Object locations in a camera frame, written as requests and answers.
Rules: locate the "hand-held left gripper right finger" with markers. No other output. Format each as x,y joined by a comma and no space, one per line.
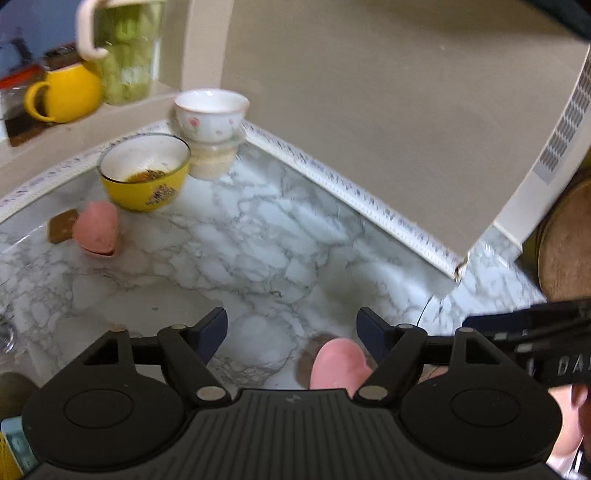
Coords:
369,332

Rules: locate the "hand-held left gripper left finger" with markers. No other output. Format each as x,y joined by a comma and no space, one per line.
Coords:
217,332

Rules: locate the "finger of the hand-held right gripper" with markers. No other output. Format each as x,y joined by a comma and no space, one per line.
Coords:
498,325
554,364

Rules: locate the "pink heart-shaped dish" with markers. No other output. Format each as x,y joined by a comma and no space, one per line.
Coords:
97,228
337,367

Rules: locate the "person's right hand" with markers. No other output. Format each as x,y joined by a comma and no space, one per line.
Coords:
565,424

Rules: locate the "round brown wooden board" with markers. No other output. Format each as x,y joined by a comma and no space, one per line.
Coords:
570,249

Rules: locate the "white patterned edge trim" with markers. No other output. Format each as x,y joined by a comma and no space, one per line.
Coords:
369,203

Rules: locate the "white appliance with vent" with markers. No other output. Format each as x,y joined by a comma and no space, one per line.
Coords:
531,184

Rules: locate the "yellow bowl with gold print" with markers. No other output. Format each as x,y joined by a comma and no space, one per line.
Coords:
138,194

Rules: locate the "beige plastic container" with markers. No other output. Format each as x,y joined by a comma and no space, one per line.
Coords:
210,161

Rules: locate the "brown square coaster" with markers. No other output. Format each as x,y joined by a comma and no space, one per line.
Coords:
62,228

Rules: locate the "clear glass object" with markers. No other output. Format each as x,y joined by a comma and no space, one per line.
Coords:
7,337

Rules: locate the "white floral cup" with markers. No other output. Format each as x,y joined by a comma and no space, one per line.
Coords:
207,122

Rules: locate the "light blue patterned object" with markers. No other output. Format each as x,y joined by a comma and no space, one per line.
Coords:
21,450

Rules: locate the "yellow mug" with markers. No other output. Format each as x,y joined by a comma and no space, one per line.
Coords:
74,92

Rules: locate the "red and black packet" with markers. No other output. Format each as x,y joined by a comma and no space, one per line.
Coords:
18,101

